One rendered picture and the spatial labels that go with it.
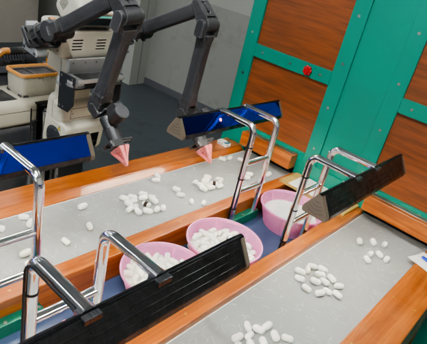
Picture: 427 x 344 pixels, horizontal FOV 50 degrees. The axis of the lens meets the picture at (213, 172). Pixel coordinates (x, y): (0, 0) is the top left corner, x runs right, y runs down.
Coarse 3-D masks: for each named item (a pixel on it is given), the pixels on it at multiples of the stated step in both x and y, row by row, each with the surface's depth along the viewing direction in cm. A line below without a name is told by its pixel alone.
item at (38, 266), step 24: (120, 240) 86; (48, 264) 76; (96, 264) 92; (144, 264) 82; (24, 288) 80; (72, 288) 73; (96, 288) 95; (24, 312) 83; (48, 312) 87; (96, 312) 71; (24, 336) 86
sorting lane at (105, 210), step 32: (96, 192) 171; (128, 192) 177; (160, 192) 182; (192, 192) 187; (224, 192) 193; (0, 224) 143; (64, 224) 150; (96, 224) 154; (128, 224) 158; (0, 256) 131; (64, 256) 137
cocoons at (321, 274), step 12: (360, 240) 178; (372, 240) 181; (372, 252) 173; (312, 264) 157; (300, 276) 149; (324, 276) 154; (324, 288) 147; (336, 288) 150; (264, 324) 127; (240, 336) 121; (252, 336) 123; (276, 336) 123; (288, 336) 124
